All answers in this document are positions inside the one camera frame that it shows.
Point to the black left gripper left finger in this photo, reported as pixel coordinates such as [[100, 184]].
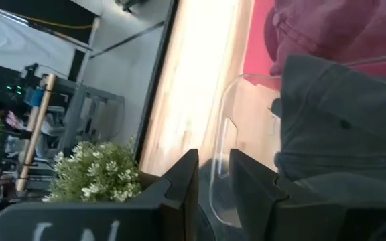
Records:
[[173, 207]]

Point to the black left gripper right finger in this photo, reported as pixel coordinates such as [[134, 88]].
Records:
[[256, 201]]

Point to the dark grey cap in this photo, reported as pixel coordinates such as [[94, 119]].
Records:
[[347, 140]]

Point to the maroon cap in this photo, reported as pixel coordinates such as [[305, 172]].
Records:
[[330, 30]]

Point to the clear plastic bin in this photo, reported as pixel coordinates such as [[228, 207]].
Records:
[[246, 134]]

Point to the artificial plant with white flowers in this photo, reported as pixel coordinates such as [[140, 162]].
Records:
[[96, 174]]

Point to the wooden pole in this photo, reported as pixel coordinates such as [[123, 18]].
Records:
[[39, 124]]

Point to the pink-red plastic bin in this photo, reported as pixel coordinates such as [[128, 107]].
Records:
[[256, 40]]

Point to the black device with green lights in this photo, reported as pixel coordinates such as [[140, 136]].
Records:
[[25, 80]]

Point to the black aluminium table frame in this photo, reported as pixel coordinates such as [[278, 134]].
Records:
[[156, 77]]

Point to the grey table frame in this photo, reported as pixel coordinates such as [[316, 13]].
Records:
[[75, 110]]

